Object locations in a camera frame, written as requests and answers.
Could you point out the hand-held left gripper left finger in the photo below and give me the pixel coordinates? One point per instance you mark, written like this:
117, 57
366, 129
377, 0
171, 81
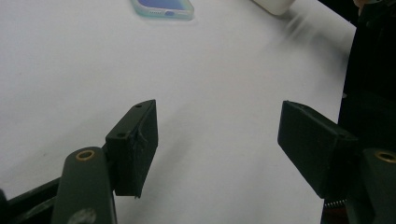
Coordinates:
137, 149

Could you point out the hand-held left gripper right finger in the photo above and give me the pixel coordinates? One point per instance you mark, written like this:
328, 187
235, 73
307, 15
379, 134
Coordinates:
314, 146

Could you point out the iridescent translucent phone case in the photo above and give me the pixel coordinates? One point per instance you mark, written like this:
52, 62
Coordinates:
165, 8

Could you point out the long white plastic holder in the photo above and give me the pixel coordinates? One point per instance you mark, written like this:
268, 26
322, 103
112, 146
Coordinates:
275, 6

